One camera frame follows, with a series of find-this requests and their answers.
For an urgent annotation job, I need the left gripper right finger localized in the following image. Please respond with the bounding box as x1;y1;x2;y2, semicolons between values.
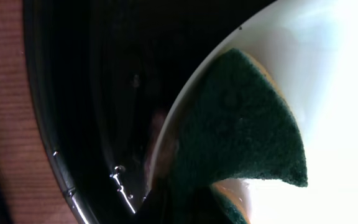
194;187;232;224

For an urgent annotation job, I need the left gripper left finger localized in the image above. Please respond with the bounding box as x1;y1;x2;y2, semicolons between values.
134;183;173;224

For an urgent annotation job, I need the green yellow sponge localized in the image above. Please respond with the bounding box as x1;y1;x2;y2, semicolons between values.
169;49;308;223

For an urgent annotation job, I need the light green plate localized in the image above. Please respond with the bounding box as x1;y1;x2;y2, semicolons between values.
148;1;358;223

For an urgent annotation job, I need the black round tray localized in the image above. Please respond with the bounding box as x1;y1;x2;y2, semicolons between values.
23;0;270;223

